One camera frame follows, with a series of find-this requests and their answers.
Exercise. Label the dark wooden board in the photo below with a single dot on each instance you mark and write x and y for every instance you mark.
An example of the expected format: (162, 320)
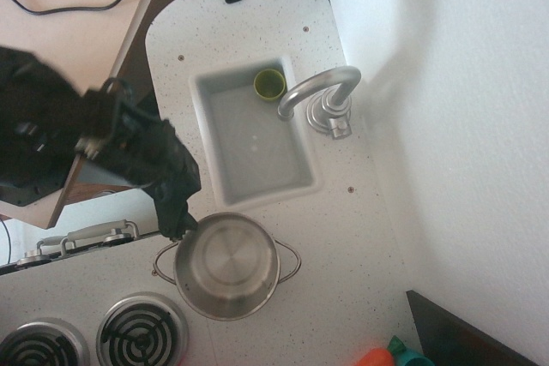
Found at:
(448, 340)

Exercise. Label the black stove burner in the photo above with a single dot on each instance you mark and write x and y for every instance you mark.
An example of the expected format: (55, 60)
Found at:
(143, 329)
(46, 341)

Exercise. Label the left black stove burner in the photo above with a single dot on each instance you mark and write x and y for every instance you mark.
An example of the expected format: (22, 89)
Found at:
(46, 341)

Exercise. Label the stainless steel pot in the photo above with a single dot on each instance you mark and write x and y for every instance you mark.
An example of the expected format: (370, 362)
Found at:
(228, 267)

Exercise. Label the silver stove knob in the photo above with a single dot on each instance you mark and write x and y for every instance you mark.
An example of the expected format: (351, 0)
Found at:
(33, 258)

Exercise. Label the green plastic cup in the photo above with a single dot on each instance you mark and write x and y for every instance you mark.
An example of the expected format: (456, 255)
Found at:
(269, 84)

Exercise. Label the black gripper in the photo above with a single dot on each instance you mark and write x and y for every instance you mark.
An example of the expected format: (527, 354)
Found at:
(146, 153)

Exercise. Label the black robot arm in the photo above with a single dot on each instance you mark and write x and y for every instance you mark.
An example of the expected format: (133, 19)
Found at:
(45, 123)

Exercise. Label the teal plastic cup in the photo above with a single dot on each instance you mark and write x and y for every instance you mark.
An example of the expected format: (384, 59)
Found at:
(404, 356)

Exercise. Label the silver toy faucet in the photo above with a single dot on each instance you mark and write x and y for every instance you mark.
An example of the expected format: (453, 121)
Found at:
(329, 104)

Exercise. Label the grey oven door handle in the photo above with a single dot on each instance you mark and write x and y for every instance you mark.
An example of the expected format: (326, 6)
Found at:
(108, 232)

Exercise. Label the right black stove burner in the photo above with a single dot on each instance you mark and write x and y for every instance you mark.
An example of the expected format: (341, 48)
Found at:
(143, 329)

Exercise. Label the grey toy sink basin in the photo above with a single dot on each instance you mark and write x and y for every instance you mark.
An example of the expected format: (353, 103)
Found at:
(253, 157)

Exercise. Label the orange toy carrot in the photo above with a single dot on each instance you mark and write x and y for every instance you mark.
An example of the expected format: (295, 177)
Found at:
(377, 357)

